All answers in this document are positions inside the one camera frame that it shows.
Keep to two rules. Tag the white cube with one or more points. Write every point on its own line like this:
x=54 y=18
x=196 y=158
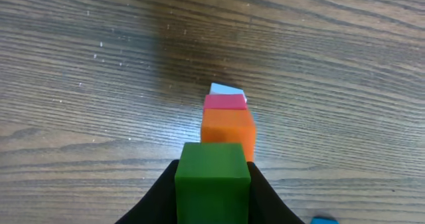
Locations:
x=225 y=89

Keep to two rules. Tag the orange cube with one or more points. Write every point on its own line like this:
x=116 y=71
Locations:
x=227 y=126

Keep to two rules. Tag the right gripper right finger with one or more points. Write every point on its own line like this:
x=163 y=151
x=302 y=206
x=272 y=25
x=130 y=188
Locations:
x=269 y=207

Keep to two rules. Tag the red cube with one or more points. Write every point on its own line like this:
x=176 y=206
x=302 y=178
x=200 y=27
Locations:
x=225 y=102

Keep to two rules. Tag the blue cube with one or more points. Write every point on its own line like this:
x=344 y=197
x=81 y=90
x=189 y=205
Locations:
x=323 y=221

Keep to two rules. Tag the green cube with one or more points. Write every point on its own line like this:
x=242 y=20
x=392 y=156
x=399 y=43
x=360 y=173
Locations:
x=212 y=184

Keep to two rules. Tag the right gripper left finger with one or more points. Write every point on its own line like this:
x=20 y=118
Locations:
x=156 y=204

